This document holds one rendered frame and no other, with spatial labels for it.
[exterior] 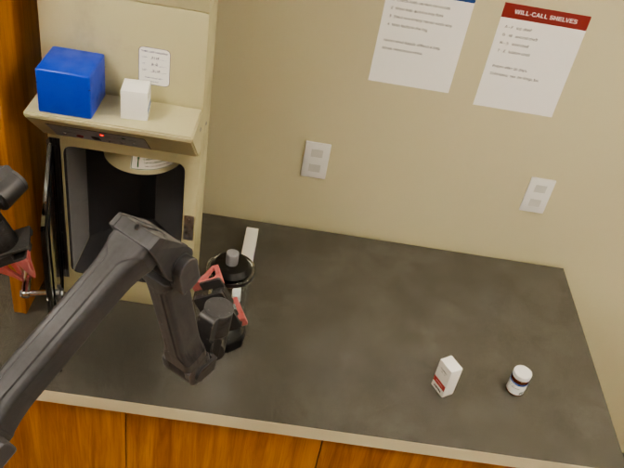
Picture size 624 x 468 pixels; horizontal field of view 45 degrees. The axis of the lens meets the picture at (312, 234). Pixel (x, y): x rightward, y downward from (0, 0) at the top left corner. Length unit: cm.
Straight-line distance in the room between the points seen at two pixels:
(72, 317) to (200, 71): 65
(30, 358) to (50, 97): 62
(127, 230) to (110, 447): 94
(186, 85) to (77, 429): 84
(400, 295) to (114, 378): 78
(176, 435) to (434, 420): 59
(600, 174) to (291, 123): 86
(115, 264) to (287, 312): 94
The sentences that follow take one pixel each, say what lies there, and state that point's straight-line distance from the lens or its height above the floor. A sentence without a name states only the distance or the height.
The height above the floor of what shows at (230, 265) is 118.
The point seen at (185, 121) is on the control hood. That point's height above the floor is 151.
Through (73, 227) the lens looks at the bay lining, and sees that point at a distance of 182.
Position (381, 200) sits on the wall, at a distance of 215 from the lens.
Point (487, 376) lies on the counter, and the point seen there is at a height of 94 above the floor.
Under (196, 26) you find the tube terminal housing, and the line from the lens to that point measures 146.
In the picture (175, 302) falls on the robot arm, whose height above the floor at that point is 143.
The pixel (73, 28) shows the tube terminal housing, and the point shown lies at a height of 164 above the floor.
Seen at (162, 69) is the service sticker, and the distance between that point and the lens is 151.
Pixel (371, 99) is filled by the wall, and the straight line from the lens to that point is 198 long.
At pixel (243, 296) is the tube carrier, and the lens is 169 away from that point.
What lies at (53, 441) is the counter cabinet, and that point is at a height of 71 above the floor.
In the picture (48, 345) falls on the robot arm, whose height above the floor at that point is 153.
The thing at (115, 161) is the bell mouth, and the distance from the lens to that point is 169.
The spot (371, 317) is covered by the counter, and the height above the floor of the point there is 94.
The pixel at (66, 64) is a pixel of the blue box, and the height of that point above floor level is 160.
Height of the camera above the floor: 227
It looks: 38 degrees down
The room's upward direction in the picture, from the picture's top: 11 degrees clockwise
